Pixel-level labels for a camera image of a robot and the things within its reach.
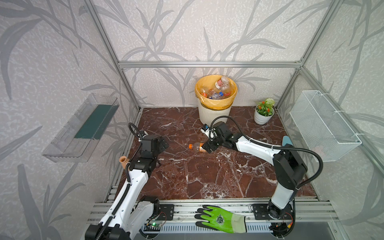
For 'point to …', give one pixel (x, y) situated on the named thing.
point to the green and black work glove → (214, 217)
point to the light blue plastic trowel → (285, 139)
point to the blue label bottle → (216, 95)
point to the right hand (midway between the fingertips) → (207, 136)
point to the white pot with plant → (264, 111)
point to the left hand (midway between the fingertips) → (160, 137)
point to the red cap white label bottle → (223, 83)
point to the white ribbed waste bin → (207, 116)
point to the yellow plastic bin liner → (208, 82)
